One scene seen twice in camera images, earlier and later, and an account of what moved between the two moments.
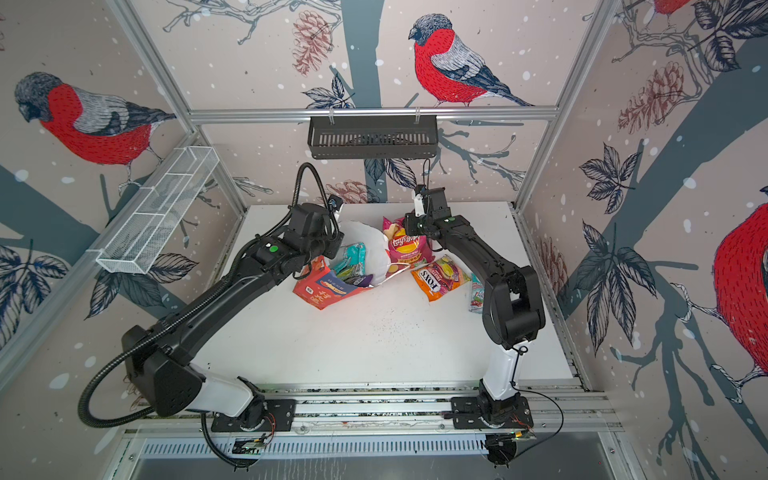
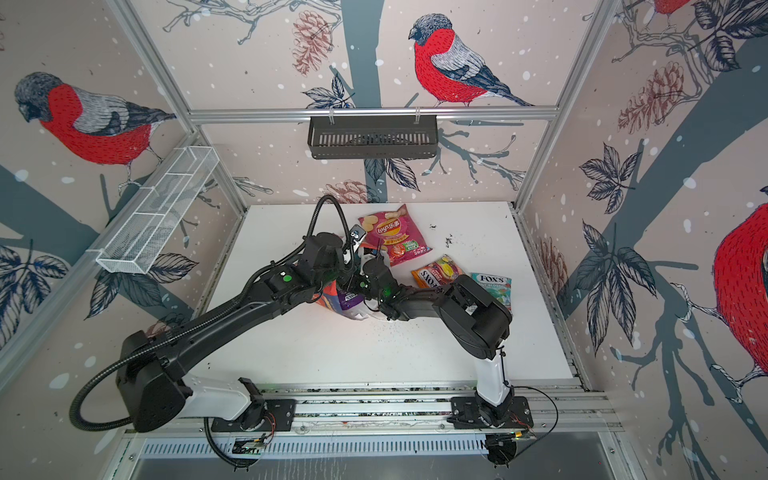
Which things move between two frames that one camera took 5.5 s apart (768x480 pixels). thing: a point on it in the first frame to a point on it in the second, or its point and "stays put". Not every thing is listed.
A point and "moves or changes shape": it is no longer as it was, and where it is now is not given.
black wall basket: [373, 140] stays put
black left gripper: [336, 240] to [351, 268]
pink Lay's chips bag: [404, 250] moves or changes shape
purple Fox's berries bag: [364, 281] moves or changes shape
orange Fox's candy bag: [437, 279] stays put
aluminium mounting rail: [558, 408] stays put
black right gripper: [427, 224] to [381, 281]
